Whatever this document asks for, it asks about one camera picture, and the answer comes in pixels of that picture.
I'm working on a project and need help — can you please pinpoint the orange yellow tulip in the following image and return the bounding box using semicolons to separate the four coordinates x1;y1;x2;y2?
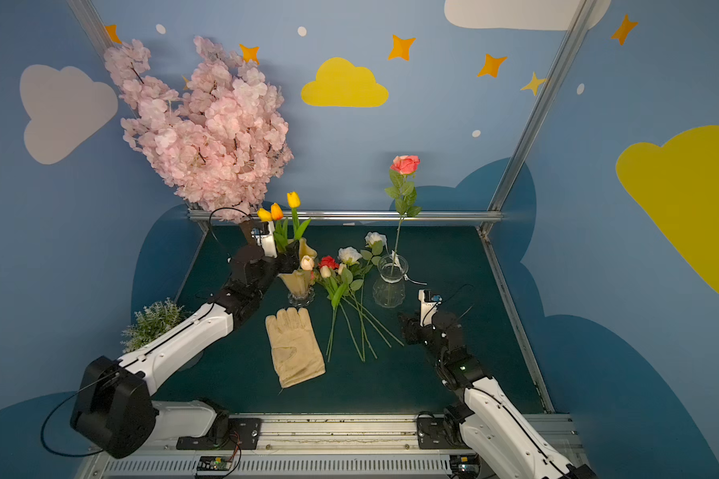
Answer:
257;203;289;253

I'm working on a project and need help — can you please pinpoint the pale pink tulip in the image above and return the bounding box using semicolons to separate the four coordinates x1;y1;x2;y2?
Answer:
300;255;316;271

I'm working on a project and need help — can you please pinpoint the pink rose with stem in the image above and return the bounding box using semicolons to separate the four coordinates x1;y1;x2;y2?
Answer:
385;156;421;265

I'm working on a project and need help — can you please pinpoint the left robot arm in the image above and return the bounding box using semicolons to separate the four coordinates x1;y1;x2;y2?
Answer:
70;237;300;459

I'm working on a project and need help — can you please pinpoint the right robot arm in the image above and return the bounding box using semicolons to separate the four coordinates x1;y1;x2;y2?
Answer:
397;311;596;478

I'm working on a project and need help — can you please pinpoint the yellow fluted glass vase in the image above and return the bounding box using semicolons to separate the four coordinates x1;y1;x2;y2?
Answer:
278;239;318;309

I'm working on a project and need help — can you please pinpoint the clear glass vase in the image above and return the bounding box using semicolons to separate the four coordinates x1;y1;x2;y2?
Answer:
373;253;409;309

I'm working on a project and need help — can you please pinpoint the white tulip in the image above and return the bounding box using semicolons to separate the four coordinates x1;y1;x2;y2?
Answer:
320;265;343;361

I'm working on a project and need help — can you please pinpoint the red rose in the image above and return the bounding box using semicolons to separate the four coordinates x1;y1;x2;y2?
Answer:
318;257;365;361

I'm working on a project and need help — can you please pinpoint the cream work glove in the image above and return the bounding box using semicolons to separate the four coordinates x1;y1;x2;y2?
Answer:
266;307;326;388

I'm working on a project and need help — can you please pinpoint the white rose near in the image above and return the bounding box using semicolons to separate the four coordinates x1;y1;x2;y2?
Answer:
339;239;403;358

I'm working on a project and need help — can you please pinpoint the small potted green plant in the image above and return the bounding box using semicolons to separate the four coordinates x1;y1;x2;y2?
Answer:
121;299;186;353

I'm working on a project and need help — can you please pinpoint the right circuit board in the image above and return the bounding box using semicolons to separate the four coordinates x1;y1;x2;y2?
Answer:
449;454;481;479

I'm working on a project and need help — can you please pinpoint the circuit board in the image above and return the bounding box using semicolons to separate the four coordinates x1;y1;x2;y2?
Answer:
196;456;235;475
449;454;481;479

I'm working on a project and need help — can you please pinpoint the pink cherry blossom tree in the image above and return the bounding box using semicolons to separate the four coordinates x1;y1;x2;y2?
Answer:
104;36;294;224

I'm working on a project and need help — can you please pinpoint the left circuit board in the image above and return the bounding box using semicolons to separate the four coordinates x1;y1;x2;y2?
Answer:
196;456;235;475

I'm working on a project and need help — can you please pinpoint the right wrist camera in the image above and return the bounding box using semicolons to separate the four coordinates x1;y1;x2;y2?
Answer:
419;289;443;327

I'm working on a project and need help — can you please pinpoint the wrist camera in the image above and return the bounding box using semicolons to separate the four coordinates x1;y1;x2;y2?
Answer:
251;221;278;259
419;289;443;327

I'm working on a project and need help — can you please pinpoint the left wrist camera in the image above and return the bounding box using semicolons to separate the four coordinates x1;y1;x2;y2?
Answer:
251;221;278;259

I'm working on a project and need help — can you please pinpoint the aluminium back frame rail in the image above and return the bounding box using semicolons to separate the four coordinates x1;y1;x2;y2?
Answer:
188;209;503;225

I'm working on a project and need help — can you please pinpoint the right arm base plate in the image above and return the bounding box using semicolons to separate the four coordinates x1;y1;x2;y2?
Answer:
415;414;469;450

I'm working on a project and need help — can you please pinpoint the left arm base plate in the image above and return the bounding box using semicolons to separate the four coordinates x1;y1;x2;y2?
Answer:
176;417;263;451

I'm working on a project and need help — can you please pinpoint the front aluminium rail base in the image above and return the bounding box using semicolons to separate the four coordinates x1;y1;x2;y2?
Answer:
77;412;587;478

